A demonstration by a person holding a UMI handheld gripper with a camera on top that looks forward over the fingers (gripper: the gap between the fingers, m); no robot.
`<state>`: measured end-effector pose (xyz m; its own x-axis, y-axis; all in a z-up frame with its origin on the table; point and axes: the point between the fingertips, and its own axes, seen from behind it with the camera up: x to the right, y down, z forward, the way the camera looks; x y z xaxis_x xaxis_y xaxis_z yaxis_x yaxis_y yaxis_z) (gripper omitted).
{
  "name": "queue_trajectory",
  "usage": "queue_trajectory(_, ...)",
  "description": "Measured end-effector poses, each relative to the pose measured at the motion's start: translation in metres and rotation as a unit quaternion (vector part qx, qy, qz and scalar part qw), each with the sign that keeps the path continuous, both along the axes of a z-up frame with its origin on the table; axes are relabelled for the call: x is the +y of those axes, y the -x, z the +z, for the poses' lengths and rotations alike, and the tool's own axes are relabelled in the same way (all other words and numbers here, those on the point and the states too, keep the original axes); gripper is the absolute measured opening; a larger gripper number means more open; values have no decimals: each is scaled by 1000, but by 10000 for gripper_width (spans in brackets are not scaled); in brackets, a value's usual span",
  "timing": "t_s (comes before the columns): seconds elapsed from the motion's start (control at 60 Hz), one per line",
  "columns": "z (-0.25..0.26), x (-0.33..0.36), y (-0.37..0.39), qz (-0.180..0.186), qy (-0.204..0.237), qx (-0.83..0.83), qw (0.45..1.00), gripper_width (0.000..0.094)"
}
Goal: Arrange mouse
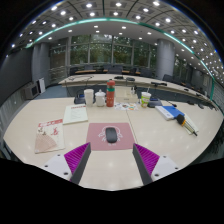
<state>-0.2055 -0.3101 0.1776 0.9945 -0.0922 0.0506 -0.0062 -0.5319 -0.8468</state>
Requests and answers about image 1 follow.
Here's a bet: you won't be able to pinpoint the long curved conference table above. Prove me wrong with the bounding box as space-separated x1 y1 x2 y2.
58 73 214 108

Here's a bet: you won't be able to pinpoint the white lidded mug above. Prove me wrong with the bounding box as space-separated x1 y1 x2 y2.
94 89 107 108

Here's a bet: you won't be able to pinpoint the pink printed mouse pad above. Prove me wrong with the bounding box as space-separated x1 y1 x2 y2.
85 122 136 152

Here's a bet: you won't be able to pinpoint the white booklet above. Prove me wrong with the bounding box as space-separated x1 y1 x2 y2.
182 113 200 135

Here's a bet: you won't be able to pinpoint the blue and white book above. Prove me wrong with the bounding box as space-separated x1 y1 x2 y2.
154 105 186 121

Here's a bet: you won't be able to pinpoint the white paper document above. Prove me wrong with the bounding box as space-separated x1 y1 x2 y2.
62 103 89 126

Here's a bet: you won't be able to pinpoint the ceiling lights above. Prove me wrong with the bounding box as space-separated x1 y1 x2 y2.
9 0 224 84

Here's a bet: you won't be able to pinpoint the black computer mouse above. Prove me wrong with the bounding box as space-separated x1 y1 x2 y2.
105 126 119 144

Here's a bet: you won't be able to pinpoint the black microphone with orange ring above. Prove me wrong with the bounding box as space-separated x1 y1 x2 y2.
175 113 199 137

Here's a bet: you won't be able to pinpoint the green and white drink cup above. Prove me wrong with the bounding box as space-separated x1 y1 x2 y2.
140 91 152 108

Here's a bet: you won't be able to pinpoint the dark office chairs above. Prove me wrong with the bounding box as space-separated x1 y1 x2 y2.
68 64 214 101

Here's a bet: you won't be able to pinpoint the red and white magazine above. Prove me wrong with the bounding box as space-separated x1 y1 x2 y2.
34 118 66 155

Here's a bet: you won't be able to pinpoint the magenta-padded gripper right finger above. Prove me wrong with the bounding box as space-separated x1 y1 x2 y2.
132 143 181 186

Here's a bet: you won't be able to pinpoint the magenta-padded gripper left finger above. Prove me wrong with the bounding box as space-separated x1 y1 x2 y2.
42 142 92 186

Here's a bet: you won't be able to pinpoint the red bottle with green band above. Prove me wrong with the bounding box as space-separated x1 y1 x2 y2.
106 79 116 108

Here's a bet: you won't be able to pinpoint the dark conference microphone unit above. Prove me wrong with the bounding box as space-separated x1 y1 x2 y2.
146 97 163 109
73 94 87 105

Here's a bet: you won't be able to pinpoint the beige cardboard box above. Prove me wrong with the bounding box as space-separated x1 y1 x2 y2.
114 87 140 104

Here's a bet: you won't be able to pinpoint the colourful sticker sheet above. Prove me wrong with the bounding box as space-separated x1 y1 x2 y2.
114 102 139 112

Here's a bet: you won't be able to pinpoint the white paper cup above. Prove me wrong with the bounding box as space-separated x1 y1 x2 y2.
83 88 95 108

